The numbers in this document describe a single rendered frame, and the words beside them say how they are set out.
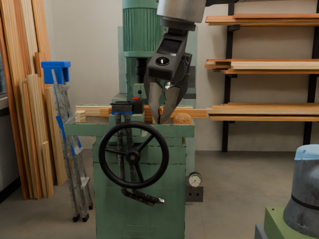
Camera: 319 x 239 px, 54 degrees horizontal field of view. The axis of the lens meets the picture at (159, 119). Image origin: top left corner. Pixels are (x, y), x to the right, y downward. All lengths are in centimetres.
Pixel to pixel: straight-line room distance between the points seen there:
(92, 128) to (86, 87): 251
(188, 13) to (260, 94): 342
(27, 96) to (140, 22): 146
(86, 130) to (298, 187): 91
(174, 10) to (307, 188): 75
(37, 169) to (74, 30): 184
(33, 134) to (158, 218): 151
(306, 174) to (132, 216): 85
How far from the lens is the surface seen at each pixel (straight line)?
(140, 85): 151
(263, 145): 413
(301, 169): 111
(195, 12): 61
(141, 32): 146
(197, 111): 156
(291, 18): 354
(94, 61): 391
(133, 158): 126
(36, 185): 284
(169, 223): 159
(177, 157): 145
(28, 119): 269
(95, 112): 163
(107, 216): 161
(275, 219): 122
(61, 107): 222
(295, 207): 117
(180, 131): 142
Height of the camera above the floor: 122
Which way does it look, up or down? 12 degrees down
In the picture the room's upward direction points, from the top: straight up
